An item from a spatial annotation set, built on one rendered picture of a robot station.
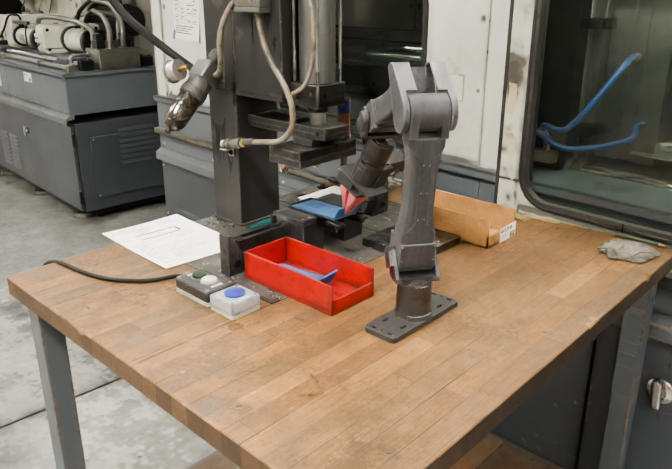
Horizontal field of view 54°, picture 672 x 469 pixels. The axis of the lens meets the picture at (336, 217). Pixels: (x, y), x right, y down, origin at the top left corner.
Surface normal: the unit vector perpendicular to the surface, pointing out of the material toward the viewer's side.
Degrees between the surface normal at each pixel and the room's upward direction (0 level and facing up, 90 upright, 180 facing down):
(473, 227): 90
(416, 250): 98
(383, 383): 0
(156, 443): 0
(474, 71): 90
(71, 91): 90
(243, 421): 0
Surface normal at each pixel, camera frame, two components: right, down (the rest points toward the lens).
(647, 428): -0.73, 0.23
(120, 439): 0.00, -0.94
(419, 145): 0.19, 0.45
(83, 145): 0.69, 0.24
